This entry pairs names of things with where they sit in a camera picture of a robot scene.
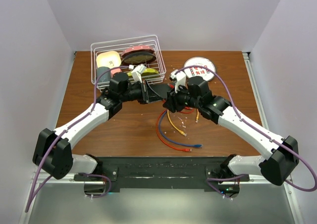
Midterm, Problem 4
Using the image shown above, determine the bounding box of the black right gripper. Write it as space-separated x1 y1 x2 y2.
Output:
162 82 201 113

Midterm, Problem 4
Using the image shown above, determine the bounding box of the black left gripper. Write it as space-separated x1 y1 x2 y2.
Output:
120 79 162 105

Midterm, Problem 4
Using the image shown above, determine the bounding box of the short red ethernet cable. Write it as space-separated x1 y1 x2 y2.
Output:
167 83 196 114

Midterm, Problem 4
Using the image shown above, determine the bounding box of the yellow ethernet cable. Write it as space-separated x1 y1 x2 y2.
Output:
166 109 200 137

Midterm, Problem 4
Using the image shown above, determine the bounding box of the black network switch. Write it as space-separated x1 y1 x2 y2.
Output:
148 83 173 100

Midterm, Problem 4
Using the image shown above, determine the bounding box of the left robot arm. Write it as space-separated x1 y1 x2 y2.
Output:
32 72 170 180

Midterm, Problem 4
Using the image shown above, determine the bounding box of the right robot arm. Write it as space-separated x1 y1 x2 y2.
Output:
163 76 299 186

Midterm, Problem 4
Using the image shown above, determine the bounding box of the yellow green bowl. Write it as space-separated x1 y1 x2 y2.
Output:
141 68 159 77

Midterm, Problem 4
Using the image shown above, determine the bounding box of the white patterned round plate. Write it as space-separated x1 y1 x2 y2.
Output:
183 57 216 82

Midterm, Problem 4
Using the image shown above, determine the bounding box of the dark brown round plate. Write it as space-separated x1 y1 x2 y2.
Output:
121 52 157 65

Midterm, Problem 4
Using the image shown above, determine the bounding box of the pink cup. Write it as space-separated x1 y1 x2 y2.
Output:
110 67 122 77

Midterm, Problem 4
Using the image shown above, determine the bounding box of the pink round plate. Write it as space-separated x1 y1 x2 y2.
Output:
121 44 155 58

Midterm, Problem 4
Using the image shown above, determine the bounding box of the grey cup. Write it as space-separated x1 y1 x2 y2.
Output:
97 66 111 83

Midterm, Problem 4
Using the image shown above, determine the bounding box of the cream square plate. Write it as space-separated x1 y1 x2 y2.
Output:
96 51 121 68

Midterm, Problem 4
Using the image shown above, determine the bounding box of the long red ethernet cable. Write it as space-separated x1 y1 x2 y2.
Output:
155 109 193 153

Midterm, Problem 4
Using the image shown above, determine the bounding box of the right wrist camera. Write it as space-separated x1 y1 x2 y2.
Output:
169 69 187 93

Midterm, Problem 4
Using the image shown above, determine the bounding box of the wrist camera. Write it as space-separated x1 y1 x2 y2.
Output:
169 69 187 93
127 64 146 82

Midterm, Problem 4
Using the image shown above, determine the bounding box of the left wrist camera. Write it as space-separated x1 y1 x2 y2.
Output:
127 64 146 82

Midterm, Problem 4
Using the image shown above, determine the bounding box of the white wire dish rack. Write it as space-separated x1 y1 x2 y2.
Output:
91 35 166 90

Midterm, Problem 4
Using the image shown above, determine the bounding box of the blue ethernet cable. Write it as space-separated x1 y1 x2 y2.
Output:
158 110 203 149

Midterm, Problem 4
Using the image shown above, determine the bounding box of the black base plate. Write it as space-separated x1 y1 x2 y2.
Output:
74 157 237 192

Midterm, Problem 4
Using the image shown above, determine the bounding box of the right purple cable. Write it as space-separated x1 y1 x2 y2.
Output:
173 65 317 199

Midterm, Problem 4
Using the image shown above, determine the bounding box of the purple cable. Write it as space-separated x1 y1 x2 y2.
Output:
173 65 317 199
24 65 136 213

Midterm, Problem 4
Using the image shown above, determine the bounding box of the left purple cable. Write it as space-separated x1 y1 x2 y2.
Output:
24 65 136 213

